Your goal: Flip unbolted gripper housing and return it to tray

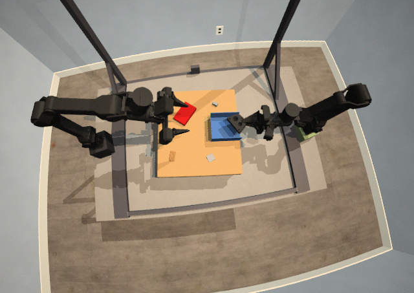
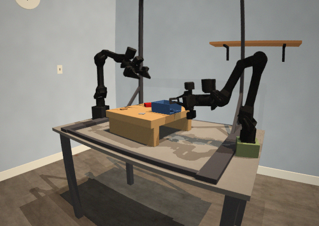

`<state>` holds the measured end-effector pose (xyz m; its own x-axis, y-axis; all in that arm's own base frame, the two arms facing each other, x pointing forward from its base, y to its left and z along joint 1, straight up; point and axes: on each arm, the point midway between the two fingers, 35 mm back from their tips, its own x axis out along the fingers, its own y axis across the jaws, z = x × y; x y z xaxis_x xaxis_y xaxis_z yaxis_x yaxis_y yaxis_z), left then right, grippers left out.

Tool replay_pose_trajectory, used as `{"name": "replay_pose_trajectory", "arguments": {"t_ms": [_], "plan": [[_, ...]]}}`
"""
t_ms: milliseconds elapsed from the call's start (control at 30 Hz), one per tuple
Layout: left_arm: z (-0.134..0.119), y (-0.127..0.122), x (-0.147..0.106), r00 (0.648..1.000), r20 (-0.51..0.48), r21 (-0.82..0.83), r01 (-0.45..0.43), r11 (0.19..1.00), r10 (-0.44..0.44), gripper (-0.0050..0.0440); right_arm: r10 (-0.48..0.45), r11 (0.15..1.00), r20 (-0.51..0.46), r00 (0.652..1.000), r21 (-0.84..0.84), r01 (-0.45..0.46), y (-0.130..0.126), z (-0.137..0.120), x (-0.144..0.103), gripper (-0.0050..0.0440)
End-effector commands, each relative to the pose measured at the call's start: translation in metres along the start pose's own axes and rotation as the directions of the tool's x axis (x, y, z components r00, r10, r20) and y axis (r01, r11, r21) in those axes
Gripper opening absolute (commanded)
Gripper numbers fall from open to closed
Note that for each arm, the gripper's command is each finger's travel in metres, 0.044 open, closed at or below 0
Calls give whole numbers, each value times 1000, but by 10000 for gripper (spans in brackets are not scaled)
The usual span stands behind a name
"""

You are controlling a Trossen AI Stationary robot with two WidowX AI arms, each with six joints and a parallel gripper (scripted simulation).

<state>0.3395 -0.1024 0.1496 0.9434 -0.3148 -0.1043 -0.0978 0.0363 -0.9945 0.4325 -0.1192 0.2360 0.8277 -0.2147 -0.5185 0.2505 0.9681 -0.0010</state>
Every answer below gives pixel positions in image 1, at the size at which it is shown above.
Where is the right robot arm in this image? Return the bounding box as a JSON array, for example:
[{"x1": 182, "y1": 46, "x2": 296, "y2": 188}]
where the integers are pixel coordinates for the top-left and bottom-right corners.
[{"x1": 30, "y1": 87, "x2": 174, "y2": 150}]

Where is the red rectangular block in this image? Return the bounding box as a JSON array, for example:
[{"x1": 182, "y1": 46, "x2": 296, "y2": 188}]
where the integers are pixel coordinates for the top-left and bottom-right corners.
[{"x1": 173, "y1": 102, "x2": 197, "y2": 126}]

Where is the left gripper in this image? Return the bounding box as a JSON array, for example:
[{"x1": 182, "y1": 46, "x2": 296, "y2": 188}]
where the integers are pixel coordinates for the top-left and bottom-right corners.
[{"x1": 242, "y1": 105, "x2": 281, "y2": 135}]

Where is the blue open tray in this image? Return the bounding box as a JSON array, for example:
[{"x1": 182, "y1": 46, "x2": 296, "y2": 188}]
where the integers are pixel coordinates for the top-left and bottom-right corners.
[{"x1": 210, "y1": 112, "x2": 242, "y2": 142}]

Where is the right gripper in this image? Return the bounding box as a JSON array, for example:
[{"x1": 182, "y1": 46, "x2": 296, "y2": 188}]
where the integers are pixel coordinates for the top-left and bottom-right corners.
[{"x1": 143, "y1": 87, "x2": 190, "y2": 145}]

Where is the small grey flat square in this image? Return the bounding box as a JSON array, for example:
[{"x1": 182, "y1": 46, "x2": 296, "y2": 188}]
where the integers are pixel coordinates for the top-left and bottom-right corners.
[{"x1": 206, "y1": 153, "x2": 215, "y2": 162}]

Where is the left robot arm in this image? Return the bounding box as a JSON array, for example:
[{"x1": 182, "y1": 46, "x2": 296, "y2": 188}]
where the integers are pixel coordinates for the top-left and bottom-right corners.
[{"x1": 263, "y1": 83, "x2": 372, "y2": 141}]

